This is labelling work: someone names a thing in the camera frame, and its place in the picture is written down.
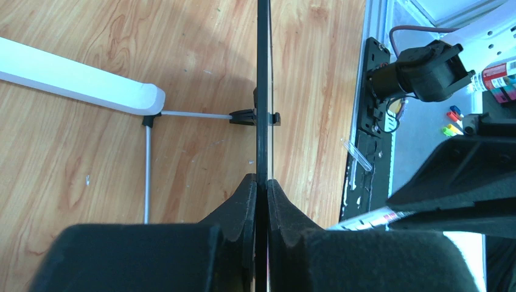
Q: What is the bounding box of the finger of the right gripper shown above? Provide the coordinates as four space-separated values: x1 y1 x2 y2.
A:
386 136 515 238

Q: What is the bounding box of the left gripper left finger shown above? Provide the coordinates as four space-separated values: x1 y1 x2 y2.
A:
30 174 257 291

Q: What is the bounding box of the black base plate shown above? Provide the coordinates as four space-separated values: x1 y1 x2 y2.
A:
340 37 396 221

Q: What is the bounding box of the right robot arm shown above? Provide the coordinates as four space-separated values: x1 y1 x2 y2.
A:
369 12 515 238

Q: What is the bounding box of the green whiteboard marker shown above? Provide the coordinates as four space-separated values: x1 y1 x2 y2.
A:
327 206 416 231

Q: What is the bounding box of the white rack foot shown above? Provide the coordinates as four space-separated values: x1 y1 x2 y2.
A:
1 38 166 116

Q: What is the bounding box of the clear plastic tube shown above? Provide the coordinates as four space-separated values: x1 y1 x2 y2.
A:
343 141 373 173

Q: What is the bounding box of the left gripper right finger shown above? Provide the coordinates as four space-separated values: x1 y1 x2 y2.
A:
267 179 478 291

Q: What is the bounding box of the white whiteboard black frame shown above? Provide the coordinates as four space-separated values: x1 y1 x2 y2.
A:
142 0 282 292

